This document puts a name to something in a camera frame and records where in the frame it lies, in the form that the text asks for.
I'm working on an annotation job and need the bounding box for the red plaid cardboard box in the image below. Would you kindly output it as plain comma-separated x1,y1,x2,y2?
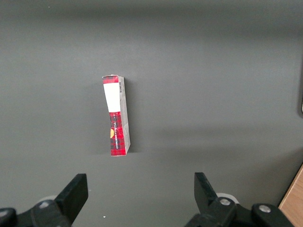
102,74,131,157

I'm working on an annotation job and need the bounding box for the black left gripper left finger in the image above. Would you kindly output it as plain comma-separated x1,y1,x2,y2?
0,174,89,227

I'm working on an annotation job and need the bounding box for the wooden two-drawer cabinet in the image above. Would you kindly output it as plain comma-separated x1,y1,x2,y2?
278,163,303,227

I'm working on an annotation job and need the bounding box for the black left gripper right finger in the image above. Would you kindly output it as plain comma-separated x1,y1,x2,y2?
184,172,295,227

